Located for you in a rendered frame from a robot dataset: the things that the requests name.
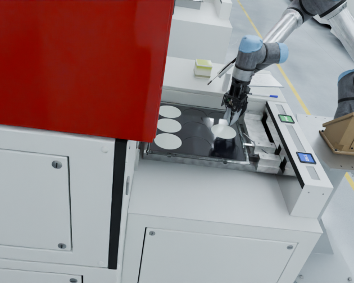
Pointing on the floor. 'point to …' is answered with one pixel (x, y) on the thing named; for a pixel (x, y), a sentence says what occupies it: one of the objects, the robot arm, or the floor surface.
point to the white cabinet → (210, 252)
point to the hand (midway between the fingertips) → (231, 121)
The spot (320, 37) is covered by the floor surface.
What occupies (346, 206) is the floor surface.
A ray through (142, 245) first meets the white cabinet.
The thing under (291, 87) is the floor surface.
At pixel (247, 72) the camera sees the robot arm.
